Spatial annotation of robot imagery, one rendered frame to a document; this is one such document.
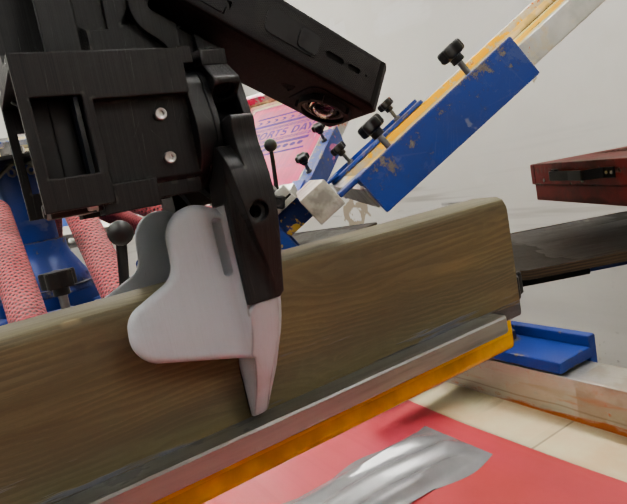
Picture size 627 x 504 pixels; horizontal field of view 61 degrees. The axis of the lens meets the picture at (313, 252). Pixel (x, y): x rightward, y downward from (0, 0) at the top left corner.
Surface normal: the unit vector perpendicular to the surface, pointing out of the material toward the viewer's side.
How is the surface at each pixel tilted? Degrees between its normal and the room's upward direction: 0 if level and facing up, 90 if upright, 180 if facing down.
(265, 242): 105
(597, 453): 0
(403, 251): 90
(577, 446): 0
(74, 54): 90
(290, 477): 0
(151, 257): 95
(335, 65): 89
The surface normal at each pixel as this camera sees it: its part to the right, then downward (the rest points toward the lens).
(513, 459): -0.18, -0.97
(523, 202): -0.83, 0.23
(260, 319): 0.55, 0.26
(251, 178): 0.49, -0.15
